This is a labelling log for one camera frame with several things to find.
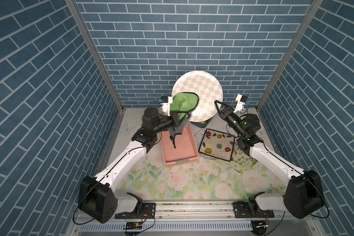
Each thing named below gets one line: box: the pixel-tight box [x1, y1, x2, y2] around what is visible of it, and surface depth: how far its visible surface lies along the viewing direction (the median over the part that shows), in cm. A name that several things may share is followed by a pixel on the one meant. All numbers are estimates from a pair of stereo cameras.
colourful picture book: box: [229, 143, 259, 175], surface depth 91 cm
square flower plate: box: [198, 128, 236, 162], surface depth 98 cm
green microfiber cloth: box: [170, 91, 200, 139], surface depth 70 cm
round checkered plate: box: [171, 70, 224, 123], surface depth 72 cm
